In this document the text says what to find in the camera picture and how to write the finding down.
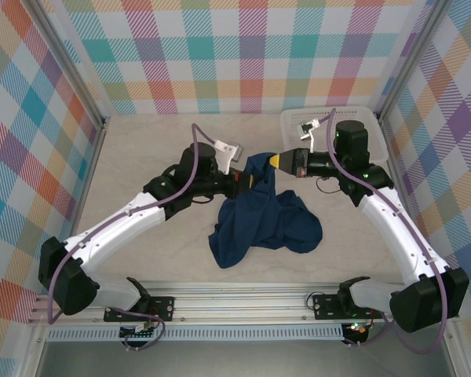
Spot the navy blue t-shirt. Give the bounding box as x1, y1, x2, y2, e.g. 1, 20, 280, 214
207, 152, 323, 270

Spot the white perforated plastic basket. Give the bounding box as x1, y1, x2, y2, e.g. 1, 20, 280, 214
280, 105, 389, 168

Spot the grey sheet metal panel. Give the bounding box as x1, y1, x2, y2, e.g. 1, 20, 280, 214
35, 339, 456, 377

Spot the small circuit board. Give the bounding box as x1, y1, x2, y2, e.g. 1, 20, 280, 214
119, 322, 158, 339
344, 320, 372, 339

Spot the aluminium frame post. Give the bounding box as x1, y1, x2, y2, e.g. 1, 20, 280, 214
25, 0, 113, 130
378, 0, 455, 119

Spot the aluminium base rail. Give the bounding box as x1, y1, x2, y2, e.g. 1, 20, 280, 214
27, 280, 461, 326

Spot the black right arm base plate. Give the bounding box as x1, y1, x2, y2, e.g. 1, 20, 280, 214
312, 294, 385, 321

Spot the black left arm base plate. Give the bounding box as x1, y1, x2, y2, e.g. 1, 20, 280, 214
104, 296, 177, 324

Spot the white slotted cable duct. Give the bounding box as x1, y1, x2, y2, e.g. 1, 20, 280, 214
46, 324, 345, 342

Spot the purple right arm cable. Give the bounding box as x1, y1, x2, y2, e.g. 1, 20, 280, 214
313, 108, 448, 353

